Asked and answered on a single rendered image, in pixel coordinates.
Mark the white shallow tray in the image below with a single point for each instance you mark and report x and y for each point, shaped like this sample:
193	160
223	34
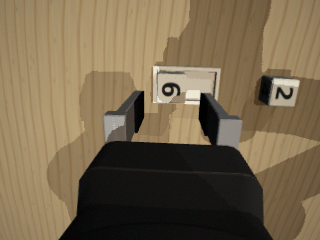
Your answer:
199	80

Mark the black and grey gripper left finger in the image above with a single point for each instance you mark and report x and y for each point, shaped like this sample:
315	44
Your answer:
121	125

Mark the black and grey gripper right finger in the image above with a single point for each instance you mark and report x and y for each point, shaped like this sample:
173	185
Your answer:
221	128

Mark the tan wooden cube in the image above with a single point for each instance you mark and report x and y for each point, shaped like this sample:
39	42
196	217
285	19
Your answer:
171	87
280	91

